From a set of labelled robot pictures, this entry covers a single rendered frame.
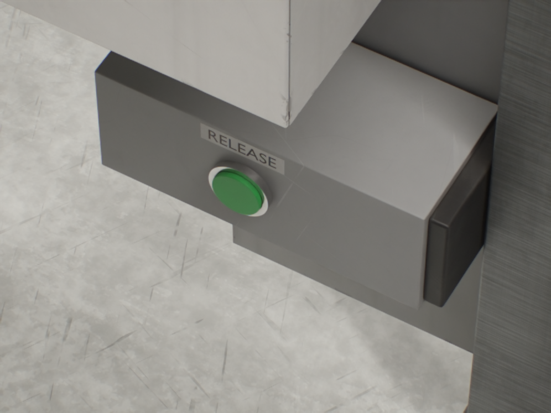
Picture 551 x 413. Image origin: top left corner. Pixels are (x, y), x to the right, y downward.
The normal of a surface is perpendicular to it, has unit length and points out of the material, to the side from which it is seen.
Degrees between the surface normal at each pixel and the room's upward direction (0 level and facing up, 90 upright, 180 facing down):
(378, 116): 0
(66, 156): 0
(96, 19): 90
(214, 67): 90
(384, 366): 0
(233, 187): 90
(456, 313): 90
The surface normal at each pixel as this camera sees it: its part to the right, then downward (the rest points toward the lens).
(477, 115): 0.00, -0.60
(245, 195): -0.50, 0.69
